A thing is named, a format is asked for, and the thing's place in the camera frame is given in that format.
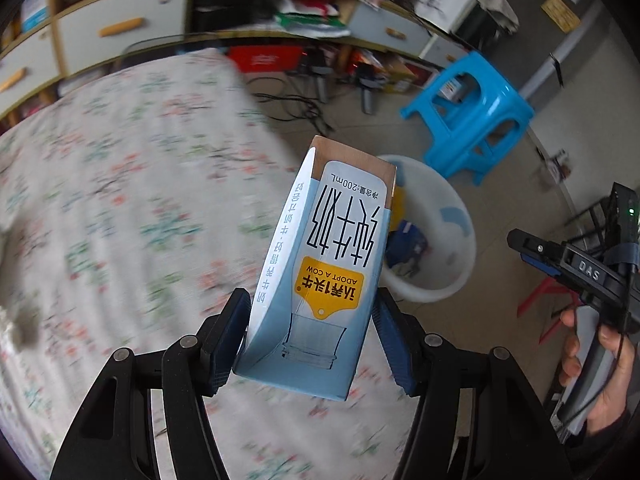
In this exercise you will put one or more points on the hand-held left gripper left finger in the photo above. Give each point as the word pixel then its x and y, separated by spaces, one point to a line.
pixel 227 340

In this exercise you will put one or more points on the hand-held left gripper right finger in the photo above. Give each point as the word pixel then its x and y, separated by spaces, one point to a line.
pixel 395 345

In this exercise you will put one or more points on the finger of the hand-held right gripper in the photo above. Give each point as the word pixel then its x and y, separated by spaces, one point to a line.
pixel 540 265
pixel 530 242

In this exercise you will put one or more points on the white plastic basin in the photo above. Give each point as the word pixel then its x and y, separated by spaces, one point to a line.
pixel 430 290

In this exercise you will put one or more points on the blue biscuit box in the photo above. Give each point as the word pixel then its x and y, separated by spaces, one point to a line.
pixel 405 245

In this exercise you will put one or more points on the light blue milk carton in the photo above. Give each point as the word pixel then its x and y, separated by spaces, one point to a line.
pixel 320 260

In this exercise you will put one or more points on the yellow snack bag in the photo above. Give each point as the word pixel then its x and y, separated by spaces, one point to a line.
pixel 397 210

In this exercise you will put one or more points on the person's right forearm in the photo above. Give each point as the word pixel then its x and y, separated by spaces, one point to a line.
pixel 610 452

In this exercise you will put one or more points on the person's right hand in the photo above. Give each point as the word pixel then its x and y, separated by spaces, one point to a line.
pixel 617 375

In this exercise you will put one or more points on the red plastic stool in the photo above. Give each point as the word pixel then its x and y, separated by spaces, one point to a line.
pixel 537 295

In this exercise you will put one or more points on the small printed box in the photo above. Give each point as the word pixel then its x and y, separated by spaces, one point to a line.
pixel 561 166

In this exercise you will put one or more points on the blue plastic stool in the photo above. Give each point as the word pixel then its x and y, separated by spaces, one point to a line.
pixel 480 80

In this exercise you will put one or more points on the white printed box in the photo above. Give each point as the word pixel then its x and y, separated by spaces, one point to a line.
pixel 455 89

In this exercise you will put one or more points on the floral tablecloth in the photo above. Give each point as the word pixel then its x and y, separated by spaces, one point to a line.
pixel 125 185

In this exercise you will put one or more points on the cardboard box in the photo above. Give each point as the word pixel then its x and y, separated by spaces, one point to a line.
pixel 400 72

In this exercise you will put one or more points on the red plastic crate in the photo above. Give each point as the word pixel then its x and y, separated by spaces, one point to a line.
pixel 260 57

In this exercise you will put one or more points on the pile of coloured clothes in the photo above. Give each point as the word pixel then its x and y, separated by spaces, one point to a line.
pixel 310 12

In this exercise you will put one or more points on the yellow wall notice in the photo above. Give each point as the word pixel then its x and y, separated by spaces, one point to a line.
pixel 561 14

